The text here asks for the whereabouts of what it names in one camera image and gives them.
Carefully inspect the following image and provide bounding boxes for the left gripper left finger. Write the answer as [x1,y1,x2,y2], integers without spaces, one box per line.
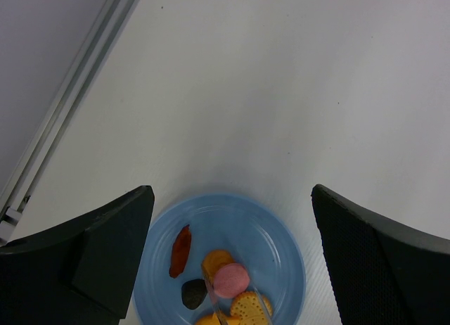
[1,186,155,324]

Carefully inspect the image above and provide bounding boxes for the black chocolate piece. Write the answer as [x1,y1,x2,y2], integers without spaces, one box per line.
[181,279,207,310]

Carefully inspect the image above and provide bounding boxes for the red-brown leaf-shaped food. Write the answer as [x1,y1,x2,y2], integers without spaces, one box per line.
[169,224,192,279]

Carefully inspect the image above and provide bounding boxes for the blue plate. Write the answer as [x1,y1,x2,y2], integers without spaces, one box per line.
[134,193,306,324]

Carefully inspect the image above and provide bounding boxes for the pink round cookie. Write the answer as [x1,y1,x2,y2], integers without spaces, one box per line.
[213,263,250,299]

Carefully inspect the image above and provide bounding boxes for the yellow dotted round biscuit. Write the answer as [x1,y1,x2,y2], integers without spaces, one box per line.
[230,291,269,325]

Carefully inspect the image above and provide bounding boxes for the orange fish-shaped cookie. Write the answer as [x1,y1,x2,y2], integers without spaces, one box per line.
[195,314,240,325]

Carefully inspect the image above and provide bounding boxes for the orange round cookie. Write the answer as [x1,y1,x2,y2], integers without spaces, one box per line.
[201,249,235,283]

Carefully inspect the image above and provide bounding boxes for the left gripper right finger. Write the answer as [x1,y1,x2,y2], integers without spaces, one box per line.
[311,184,449,324]

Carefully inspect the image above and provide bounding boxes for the metal tongs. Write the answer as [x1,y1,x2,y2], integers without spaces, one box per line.
[200,236,273,324]

